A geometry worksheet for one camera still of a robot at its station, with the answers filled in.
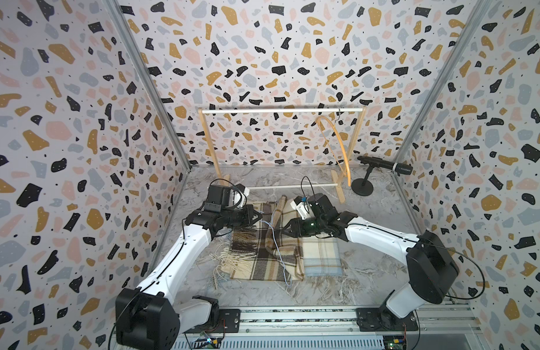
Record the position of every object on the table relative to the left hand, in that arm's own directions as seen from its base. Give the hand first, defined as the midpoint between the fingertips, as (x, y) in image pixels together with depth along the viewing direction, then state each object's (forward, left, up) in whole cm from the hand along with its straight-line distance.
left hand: (264, 215), depth 77 cm
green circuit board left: (-35, +18, -21) cm, 45 cm away
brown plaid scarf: (-7, +1, -16) cm, 17 cm away
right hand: (-3, -8, -7) cm, 11 cm away
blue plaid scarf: (-8, -22, -20) cm, 31 cm away
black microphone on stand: (+29, -49, -20) cm, 61 cm away
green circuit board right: (-36, -43, -22) cm, 60 cm away
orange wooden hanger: (+48, -45, -21) cm, 69 cm away
